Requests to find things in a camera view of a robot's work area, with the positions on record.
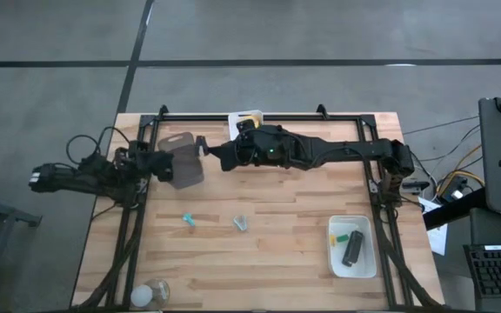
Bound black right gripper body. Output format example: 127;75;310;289
219;128;263;173

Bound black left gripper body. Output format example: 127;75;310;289
144;149;176;183

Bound yellow tape roll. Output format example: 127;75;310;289
239;111;263;130

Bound small clear plastic piece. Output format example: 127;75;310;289
232;214;249;233

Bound small white plastic bin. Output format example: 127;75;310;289
227;109;264;140

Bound grey translucent plastic bin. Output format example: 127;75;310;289
157;131;205;190

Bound clear jar with white lid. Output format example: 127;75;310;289
130;277;171;310

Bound large white plastic bin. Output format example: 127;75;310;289
327;214;378;279

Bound white paper sheet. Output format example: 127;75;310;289
416;196;450;256

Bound black desk bar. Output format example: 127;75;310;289
423;187;489;230

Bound black power brick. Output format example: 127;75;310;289
445;176;469;203

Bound dark grey desk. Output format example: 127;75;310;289
467;207;501;313

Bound black keyboard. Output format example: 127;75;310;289
463;243;501;301

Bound black aluminium table frame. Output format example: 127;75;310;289
72;103;441;312

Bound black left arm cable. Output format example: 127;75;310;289
65;125;132;166

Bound small black camera device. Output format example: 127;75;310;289
400;178;431;193

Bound black floor cable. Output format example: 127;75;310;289
402;115;482;136

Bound yellow floor cable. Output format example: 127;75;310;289
435;144;486;197

